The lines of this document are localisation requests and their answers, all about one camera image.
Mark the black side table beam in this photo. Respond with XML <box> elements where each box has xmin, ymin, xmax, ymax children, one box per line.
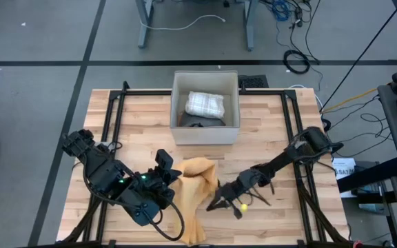
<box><xmin>336</xmin><ymin>156</ymin><xmax>397</xmax><ymax>194</ymax></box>

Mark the grey waffle towel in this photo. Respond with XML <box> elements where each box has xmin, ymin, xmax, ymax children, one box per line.
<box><xmin>178</xmin><ymin>110</ymin><xmax>227</xmax><ymax>128</ymax></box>

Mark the yellow towel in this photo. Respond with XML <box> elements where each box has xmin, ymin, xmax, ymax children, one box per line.
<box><xmin>169</xmin><ymin>156</ymin><xmax>220</xmax><ymax>246</ymax></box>

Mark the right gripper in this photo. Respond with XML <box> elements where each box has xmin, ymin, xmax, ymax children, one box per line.
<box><xmin>205</xmin><ymin>168</ymin><xmax>272</xmax><ymax>220</ymax></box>

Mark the black right camera cable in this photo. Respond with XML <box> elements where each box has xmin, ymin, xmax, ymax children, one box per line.
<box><xmin>243</xmin><ymin>185</ymin><xmax>276</xmax><ymax>207</ymax></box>

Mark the black slanted pole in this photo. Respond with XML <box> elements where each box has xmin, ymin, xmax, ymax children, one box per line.
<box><xmin>318</xmin><ymin>0</ymin><xmax>397</xmax><ymax>113</ymax></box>

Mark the black left camera cable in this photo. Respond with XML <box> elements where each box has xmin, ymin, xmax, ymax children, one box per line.
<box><xmin>150</xmin><ymin>196</ymin><xmax>185</xmax><ymax>242</ymax></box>

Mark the blue cable bundle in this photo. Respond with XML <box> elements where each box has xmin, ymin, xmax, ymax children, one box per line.
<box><xmin>269</xmin><ymin>0</ymin><xmax>291</xmax><ymax>22</ymax></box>

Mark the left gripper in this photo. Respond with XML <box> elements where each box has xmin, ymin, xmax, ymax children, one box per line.
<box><xmin>139</xmin><ymin>148</ymin><xmax>183</xmax><ymax>209</ymax></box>

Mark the black camera cable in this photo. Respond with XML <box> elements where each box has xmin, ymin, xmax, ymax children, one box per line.
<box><xmin>243</xmin><ymin>185</ymin><xmax>276</xmax><ymax>207</ymax></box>
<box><xmin>150</xmin><ymin>196</ymin><xmax>185</xmax><ymax>242</ymax></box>

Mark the beige fabric storage box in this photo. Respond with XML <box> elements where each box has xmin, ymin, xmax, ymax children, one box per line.
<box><xmin>170</xmin><ymin>70</ymin><xmax>241</xmax><ymax>145</ymax></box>

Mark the black metal table frame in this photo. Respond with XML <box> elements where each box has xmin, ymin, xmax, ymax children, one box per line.
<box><xmin>59</xmin><ymin>81</ymin><xmax>353</xmax><ymax>248</ymax></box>

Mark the white printed paper sheet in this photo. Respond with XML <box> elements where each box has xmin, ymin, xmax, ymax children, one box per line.
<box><xmin>332</xmin><ymin>157</ymin><xmax>357</xmax><ymax>199</ymax></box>

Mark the coiled black cable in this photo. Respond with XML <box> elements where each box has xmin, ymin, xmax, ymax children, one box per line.
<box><xmin>283</xmin><ymin>50</ymin><xmax>312</xmax><ymax>75</ymax></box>

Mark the grey desk frame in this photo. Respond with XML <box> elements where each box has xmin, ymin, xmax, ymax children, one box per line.
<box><xmin>135</xmin><ymin>0</ymin><xmax>260</xmax><ymax>52</ymax></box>

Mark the black perforated floor grate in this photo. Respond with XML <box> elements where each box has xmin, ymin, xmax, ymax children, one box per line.
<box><xmin>238</xmin><ymin>74</ymin><xmax>269</xmax><ymax>89</ymax></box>

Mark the yellow cable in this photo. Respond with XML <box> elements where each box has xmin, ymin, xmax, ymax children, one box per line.
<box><xmin>322</xmin><ymin>70</ymin><xmax>397</xmax><ymax>114</ymax></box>

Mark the white floor cable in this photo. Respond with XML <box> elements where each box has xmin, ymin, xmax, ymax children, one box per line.
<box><xmin>139</xmin><ymin>14</ymin><xmax>226</xmax><ymax>31</ymax></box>

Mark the white checked towel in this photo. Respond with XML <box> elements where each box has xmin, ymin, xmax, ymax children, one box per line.
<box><xmin>184</xmin><ymin>90</ymin><xmax>226</xmax><ymax>120</ymax></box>

